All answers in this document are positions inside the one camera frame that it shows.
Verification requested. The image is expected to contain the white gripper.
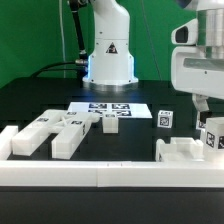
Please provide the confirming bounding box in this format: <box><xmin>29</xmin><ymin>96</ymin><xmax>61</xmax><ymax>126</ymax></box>
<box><xmin>171</xmin><ymin>46</ymin><xmax>224</xmax><ymax>116</ymax></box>

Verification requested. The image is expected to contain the white chair seat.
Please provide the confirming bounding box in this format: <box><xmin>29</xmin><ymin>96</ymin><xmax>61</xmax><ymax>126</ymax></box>
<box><xmin>155</xmin><ymin>137</ymin><xmax>204</xmax><ymax>162</ymax></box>

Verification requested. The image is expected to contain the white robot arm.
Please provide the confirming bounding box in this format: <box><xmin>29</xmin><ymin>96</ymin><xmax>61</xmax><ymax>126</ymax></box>
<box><xmin>68</xmin><ymin>0</ymin><xmax>224</xmax><ymax>113</ymax></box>

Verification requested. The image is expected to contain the white chair back piece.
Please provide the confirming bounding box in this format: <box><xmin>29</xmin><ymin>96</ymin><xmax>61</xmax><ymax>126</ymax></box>
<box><xmin>12</xmin><ymin>110</ymin><xmax>100</xmax><ymax>160</ymax></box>

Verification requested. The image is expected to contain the white sheet with tags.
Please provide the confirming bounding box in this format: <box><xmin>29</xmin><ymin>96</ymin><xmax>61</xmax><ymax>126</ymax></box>
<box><xmin>68</xmin><ymin>102</ymin><xmax>152</xmax><ymax>118</ymax></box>

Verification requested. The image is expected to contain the white U-shaped fence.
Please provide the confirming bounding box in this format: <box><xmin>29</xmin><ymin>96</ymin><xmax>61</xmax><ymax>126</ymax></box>
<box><xmin>0</xmin><ymin>126</ymin><xmax>224</xmax><ymax>188</ymax></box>

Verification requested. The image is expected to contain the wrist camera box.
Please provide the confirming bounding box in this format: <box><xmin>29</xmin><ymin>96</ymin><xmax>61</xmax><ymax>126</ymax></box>
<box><xmin>171</xmin><ymin>19</ymin><xmax>198</xmax><ymax>45</ymax></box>

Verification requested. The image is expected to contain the black cable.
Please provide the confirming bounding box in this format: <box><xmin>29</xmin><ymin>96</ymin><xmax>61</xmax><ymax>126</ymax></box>
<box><xmin>31</xmin><ymin>60</ymin><xmax>88</xmax><ymax>78</ymax></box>

